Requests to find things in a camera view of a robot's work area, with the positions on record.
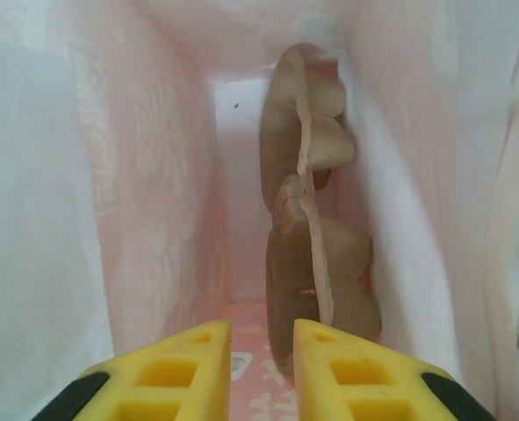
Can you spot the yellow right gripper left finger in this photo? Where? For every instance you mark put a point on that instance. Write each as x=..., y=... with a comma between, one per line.
x=154, y=381

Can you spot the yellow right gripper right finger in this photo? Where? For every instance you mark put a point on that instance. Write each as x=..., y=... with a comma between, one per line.
x=364, y=386

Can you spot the brown pulp cup carrier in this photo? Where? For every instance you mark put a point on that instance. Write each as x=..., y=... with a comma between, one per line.
x=286, y=272

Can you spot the red carton box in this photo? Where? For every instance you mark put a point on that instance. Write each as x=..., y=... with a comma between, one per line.
x=145, y=175

